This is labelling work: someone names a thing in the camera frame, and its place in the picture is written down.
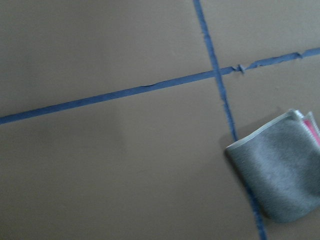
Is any pink towel white edge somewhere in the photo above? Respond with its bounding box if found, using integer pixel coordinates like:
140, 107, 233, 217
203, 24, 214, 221
225, 109, 320, 223

